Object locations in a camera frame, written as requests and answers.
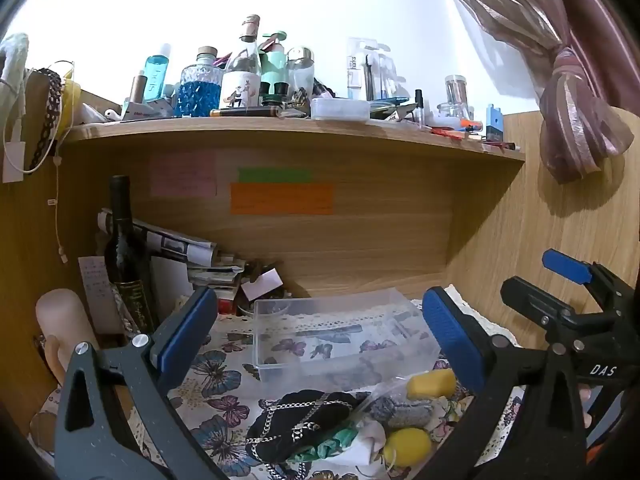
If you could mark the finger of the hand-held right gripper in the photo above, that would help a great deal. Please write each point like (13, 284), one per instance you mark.
(567, 266)
(525, 297)

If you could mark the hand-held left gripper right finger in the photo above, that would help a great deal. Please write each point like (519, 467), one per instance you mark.
(454, 342)

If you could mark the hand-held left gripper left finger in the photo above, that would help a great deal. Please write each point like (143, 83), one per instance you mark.
(184, 336)

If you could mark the person's right hand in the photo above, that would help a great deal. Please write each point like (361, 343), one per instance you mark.
(589, 407)

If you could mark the yellow rectangular sponge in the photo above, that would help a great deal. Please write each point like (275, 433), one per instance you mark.
(431, 385)

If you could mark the stack of booklets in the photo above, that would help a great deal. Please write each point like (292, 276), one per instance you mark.
(217, 275)

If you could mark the butterfly print cloth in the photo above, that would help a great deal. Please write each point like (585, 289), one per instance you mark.
(225, 405)

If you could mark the grey knitted scrunchie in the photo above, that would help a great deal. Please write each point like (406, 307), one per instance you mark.
(402, 410)

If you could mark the rolled newspaper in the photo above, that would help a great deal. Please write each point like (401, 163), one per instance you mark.
(165, 245)

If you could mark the small pink paper note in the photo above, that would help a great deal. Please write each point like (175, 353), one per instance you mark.
(262, 284)

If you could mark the white paper sheet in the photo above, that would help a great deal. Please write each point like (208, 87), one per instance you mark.
(95, 290)

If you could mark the dark wine bottle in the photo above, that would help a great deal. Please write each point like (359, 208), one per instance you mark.
(124, 250)

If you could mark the clear plastic container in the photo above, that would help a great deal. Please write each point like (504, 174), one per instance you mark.
(345, 340)

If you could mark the yellow round sponge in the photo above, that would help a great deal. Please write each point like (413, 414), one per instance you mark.
(407, 447)

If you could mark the beige cylinder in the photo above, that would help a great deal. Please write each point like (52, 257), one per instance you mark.
(62, 322)

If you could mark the white cloth piece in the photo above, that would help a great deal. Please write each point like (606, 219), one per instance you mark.
(362, 452)

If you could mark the green scrunchie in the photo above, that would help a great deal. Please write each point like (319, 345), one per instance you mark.
(332, 442)

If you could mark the small blue box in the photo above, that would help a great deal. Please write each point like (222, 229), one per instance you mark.
(494, 123)

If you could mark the pink sticky note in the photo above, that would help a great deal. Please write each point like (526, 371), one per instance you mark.
(184, 174)

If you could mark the wooden shelf unit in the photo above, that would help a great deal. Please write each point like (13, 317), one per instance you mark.
(320, 240)

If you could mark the orange sticky note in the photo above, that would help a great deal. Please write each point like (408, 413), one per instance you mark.
(281, 198)

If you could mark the orange pens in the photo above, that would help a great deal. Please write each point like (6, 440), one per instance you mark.
(452, 130)

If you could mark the green sticky note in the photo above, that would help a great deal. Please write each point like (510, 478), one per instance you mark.
(274, 175)

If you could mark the clear cylindrical jar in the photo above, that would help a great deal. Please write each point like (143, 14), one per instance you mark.
(456, 92)

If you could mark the pink striped curtain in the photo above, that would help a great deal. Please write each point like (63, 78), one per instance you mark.
(555, 60)

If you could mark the small spray bottle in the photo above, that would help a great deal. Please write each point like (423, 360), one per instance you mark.
(419, 107)

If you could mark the white printed tube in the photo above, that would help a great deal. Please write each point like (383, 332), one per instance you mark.
(146, 109)

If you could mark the black and gold pen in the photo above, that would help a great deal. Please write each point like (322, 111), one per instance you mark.
(245, 112)

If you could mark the faceted blue glass bottle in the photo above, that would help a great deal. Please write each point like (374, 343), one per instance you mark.
(200, 87)

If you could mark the copper coloured tube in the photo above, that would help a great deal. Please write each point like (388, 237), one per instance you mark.
(136, 91)

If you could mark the black patterned headband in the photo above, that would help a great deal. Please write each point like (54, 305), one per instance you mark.
(49, 120)

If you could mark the yellow plastic item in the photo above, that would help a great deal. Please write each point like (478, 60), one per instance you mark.
(72, 102)

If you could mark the clear lidded plastic box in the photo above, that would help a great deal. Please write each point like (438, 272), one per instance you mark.
(340, 108)

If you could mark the tall light blue bottle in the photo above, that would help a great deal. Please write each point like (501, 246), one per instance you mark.
(157, 72)

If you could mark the clear labelled glass bottle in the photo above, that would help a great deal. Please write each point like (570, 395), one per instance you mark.
(242, 72)

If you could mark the clear blister pack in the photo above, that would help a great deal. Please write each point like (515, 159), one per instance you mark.
(369, 70)

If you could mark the mint green bottle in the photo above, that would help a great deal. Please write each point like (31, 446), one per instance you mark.
(274, 67)

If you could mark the clear glass jar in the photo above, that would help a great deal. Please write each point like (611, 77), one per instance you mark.
(301, 74)

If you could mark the white fluffy cloth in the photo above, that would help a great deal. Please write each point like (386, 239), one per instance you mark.
(15, 57)

